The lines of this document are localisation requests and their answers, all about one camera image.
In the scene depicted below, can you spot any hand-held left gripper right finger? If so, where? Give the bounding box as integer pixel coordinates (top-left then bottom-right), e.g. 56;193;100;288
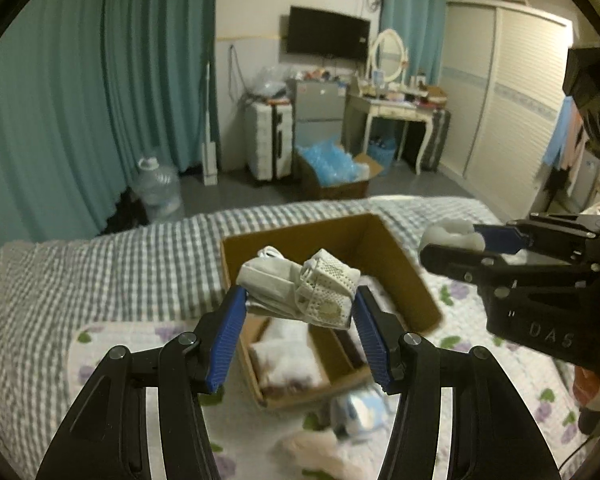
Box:
352;285;563;480

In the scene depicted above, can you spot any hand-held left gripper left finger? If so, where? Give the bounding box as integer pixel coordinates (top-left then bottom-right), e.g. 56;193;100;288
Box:
36;286;248;480

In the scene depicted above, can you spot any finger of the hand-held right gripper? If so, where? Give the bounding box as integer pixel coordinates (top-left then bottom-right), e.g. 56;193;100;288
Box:
472;212;600;262
419;243;600;292

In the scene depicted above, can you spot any white mesh sock bundle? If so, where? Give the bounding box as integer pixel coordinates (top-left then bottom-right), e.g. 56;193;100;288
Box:
236;246;362;331

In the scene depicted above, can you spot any cardboard box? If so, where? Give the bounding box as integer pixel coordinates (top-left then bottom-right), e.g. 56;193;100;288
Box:
294;135;385;201
220;213;443;411

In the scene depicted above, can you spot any person's right hand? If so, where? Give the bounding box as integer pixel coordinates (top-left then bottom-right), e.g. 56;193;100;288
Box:
574;367;600;436

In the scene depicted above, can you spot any white folded cloth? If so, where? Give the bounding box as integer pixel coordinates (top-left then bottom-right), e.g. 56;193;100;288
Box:
250;316;332;397

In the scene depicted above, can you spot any blue and white cloth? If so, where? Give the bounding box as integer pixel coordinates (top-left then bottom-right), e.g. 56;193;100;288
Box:
330;390;395;442

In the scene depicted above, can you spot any floral bed sheet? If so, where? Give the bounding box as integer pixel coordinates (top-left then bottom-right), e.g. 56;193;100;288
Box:
67;240;593;480

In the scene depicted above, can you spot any dark striped suitcase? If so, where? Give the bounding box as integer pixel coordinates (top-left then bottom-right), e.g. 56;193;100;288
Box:
420;109;452;171

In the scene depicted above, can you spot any hanging blue garment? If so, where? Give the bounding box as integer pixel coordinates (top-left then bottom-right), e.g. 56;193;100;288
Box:
542;97;577;169

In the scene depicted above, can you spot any pale pink cloth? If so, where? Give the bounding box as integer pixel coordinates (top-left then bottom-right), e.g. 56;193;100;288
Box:
279;429;383;480

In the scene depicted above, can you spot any white sliding wardrobe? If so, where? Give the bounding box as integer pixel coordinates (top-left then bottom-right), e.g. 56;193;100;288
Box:
439;0;577;222

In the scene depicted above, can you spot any hanging peach garment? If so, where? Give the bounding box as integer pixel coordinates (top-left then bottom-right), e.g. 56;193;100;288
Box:
564;105;589;162

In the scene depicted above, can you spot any blue plastic basket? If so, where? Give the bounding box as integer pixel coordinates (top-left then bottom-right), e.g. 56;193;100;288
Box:
367;135;399;167

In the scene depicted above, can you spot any grey gingham quilt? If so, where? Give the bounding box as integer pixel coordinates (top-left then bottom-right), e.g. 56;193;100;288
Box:
0;195;503;480

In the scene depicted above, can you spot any cardboard box on floor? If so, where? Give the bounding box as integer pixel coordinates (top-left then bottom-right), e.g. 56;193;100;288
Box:
294;135;385;201

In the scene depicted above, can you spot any pile of blue packets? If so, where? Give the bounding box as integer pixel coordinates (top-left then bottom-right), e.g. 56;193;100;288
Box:
297;136;372;186

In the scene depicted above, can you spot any black object on floor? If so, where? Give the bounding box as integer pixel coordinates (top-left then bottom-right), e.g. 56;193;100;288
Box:
104;187;149;234

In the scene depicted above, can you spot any large clear water jug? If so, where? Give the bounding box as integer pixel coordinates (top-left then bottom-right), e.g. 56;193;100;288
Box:
132;157;184;222

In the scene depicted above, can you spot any white dressing table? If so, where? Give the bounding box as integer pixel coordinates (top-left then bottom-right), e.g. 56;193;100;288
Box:
345;82;449;176

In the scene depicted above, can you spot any white upright stick vacuum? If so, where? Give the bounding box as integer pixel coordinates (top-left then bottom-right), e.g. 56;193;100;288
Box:
202;60;220;187

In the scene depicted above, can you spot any white hard suitcase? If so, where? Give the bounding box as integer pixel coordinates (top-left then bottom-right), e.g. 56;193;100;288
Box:
245;102;296;184

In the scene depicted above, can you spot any small grey fridge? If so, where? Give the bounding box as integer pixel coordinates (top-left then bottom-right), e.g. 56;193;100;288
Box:
293;79;349;149

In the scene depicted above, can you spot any oval vanity mirror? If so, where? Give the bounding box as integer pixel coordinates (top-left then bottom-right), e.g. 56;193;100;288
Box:
367;29;411;84

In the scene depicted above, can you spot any narrow teal curtain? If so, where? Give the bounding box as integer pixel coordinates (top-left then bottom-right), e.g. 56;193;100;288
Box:
380;0;449;87

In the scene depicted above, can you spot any clear plastic bag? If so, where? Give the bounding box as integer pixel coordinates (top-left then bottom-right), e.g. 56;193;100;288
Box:
247;65;289;104

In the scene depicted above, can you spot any wide teal curtain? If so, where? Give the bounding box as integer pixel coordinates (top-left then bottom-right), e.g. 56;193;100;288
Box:
0;0;219;257

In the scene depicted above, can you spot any black wall television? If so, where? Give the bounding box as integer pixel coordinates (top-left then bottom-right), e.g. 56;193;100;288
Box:
286;6;372;61

